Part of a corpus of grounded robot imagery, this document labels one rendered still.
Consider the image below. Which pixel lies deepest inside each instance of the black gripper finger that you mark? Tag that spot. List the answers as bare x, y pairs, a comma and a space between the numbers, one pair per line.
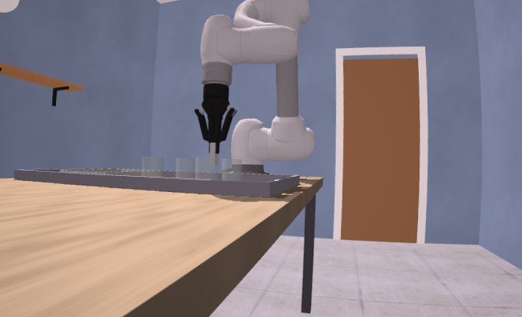
219, 137
204, 130

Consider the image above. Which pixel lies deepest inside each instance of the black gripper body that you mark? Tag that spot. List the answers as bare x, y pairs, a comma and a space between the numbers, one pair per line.
216, 93

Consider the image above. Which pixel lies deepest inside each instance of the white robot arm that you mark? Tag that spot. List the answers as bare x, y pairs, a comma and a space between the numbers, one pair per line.
274, 40

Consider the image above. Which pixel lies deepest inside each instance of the pale grey cylinder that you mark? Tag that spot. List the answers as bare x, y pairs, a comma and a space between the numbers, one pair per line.
185, 168
207, 168
231, 169
152, 166

